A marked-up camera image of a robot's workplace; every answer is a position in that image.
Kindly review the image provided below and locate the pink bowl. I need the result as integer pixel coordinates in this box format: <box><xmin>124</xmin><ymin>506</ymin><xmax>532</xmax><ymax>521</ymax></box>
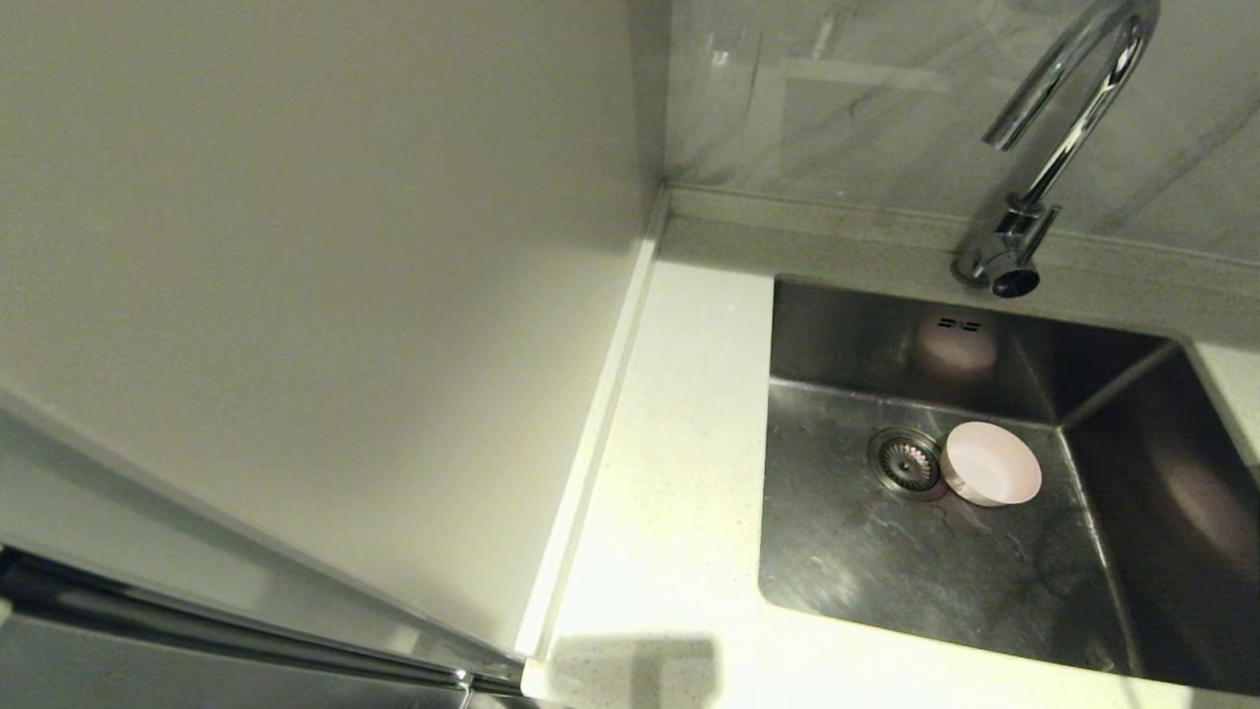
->
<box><xmin>940</xmin><ymin>420</ymin><xmax>1043</xmax><ymax>508</ymax></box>

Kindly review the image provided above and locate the grey glossy appliance door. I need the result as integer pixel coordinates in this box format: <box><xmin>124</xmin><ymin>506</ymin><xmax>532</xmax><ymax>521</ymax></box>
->
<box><xmin>0</xmin><ymin>392</ymin><xmax>528</xmax><ymax>709</ymax></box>

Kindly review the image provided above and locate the round metal drain strainer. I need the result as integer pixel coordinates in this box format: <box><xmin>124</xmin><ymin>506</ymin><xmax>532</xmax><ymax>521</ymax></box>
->
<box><xmin>867</xmin><ymin>426</ymin><xmax>951</xmax><ymax>502</ymax></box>

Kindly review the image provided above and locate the steel appliance handle bar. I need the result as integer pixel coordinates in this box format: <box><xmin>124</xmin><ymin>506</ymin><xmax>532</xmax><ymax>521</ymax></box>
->
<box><xmin>0</xmin><ymin>548</ymin><xmax>525</xmax><ymax>698</ymax></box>

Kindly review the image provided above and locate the white edge trim strip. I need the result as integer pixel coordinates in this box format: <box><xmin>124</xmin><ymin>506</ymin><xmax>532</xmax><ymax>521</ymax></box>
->
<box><xmin>514</xmin><ymin>187</ymin><xmax>672</xmax><ymax>661</ymax></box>

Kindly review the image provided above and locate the tall white cabinet panel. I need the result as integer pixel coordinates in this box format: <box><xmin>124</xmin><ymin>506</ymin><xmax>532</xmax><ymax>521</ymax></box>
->
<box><xmin>0</xmin><ymin>0</ymin><xmax>670</xmax><ymax>659</ymax></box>

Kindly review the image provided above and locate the chrome gooseneck faucet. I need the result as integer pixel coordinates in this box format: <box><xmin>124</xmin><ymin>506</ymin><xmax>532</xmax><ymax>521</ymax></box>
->
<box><xmin>951</xmin><ymin>0</ymin><xmax>1163</xmax><ymax>299</ymax></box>

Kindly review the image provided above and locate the stainless steel sink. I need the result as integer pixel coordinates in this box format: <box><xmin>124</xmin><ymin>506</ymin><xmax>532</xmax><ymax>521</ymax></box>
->
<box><xmin>758</xmin><ymin>276</ymin><xmax>1260</xmax><ymax>696</ymax></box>

